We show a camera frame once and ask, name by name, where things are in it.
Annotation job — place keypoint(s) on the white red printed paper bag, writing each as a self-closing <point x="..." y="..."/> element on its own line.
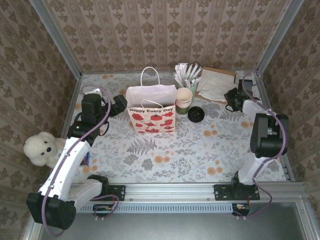
<point x="150" y="120"/>

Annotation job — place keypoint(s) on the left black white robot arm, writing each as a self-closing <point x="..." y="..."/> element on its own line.
<point x="67" y="165"/>

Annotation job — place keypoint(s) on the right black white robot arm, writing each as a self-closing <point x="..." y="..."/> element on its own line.
<point x="265" y="135"/>

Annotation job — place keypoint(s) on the white paper napkins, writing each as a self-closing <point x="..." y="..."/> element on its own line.
<point x="212" y="85"/>

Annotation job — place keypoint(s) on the brown cardboard napkin box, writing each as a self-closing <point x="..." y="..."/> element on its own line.
<point x="220" y="70"/>

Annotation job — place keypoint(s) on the stack of black cup lids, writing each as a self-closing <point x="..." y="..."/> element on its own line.
<point x="196" y="114"/>

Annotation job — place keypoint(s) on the green cup holding packets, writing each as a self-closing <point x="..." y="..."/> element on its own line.
<point x="193" y="88"/>

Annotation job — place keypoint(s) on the stack of paper cups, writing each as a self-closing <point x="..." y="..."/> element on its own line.
<point x="184" y="95"/>

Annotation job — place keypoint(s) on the blue snack packet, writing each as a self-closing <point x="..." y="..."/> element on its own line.
<point x="87" y="158"/>

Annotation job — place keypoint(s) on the white teddy bear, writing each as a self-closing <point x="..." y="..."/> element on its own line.
<point x="37" y="147"/>

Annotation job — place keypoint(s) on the floral patterned table cover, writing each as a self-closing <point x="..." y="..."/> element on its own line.
<point x="175" y="162"/>

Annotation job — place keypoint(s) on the grey metal panel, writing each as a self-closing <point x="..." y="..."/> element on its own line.
<point x="175" y="225"/>

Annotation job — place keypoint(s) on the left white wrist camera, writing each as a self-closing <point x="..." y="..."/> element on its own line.
<point x="93" y="91"/>

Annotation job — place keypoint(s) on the aluminium side rail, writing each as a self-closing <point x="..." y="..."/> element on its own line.
<point x="262" y="85"/>
<point x="72" y="100"/>

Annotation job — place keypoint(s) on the aluminium frame post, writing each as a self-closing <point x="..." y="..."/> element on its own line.
<point x="58" y="40"/>
<point x="277" y="37"/>

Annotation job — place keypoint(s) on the aluminium front frame rail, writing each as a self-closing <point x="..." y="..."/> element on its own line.
<point x="170" y="191"/>

